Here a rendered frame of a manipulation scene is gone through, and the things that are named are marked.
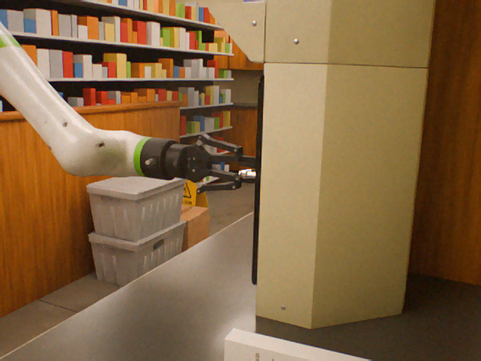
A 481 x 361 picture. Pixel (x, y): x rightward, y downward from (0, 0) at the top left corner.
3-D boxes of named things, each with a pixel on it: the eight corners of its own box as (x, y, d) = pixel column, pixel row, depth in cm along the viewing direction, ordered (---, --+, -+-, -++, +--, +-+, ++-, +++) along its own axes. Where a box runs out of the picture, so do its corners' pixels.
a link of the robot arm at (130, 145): (120, 130, 121) (117, 175, 121) (85, 126, 109) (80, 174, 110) (167, 135, 115) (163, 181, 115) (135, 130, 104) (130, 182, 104)
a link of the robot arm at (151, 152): (165, 135, 114) (165, 174, 116) (134, 140, 104) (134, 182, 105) (187, 137, 112) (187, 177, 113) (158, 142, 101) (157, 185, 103)
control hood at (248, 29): (319, 66, 112) (322, 21, 110) (264, 62, 83) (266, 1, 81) (273, 66, 116) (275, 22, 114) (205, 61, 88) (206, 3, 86)
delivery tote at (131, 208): (188, 220, 354) (188, 176, 347) (137, 245, 301) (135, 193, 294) (142, 212, 372) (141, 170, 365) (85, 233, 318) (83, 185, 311)
